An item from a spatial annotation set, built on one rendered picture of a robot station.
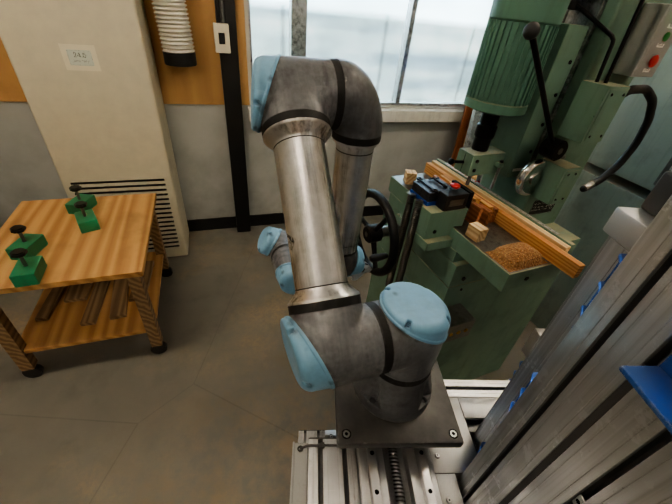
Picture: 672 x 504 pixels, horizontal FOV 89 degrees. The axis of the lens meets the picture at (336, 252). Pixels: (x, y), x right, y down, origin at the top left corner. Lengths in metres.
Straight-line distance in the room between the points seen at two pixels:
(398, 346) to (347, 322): 0.09
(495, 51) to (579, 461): 0.92
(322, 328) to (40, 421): 1.52
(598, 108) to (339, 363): 0.98
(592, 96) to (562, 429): 0.92
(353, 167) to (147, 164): 1.57
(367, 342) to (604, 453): 0.28
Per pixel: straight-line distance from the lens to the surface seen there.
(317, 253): 0.51
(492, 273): 1.00
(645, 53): 1.30
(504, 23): 1.11
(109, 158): 2.14
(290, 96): 0.57
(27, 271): 1.57
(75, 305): 1.99
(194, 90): 2.27
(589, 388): 0.47
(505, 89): 1.11
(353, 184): 0.70
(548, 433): 0.53
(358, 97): 0.62
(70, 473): 1.70
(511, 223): 1.14
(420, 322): 0.52
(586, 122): 1.22
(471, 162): 1.18
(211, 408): 1.65
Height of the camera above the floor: 1.42
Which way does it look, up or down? 36 degrees down
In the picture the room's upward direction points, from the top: 6 degrees clockwise
